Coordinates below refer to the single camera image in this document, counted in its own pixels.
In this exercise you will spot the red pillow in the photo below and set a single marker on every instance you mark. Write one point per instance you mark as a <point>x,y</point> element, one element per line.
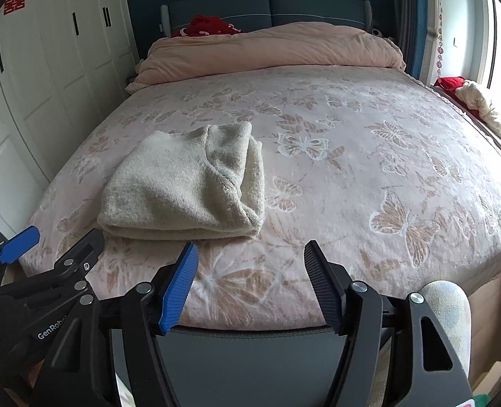
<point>204,25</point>

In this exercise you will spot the white wardrobe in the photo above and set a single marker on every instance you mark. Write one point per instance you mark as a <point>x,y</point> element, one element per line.
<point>64,93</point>

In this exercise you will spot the red cloth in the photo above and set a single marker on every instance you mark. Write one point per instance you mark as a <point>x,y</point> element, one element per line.
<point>450,82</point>

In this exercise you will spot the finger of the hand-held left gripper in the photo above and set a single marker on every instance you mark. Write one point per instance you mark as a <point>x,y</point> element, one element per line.
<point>19,246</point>
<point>80,250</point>

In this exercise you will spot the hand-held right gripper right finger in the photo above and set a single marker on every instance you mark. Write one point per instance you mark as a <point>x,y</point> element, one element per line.
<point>324,288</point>

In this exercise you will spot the cream fluffy blanket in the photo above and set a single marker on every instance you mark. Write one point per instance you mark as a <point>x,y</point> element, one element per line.
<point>488,110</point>

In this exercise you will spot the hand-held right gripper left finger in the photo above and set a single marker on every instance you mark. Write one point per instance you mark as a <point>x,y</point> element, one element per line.
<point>178,288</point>

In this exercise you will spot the bed with butterfly cover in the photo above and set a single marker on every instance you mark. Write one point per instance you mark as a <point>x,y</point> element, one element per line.
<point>361,157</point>

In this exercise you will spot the red paper door decal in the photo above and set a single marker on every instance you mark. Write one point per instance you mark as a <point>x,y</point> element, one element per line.
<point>13,2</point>

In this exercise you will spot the pink duvet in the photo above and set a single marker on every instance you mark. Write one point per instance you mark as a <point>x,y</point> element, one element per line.
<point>276,51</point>

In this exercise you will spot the cream knit sweater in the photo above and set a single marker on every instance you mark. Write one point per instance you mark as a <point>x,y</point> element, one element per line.
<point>170,186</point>

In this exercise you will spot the blue padded headboard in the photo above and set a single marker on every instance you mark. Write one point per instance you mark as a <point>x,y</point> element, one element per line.
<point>310,6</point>

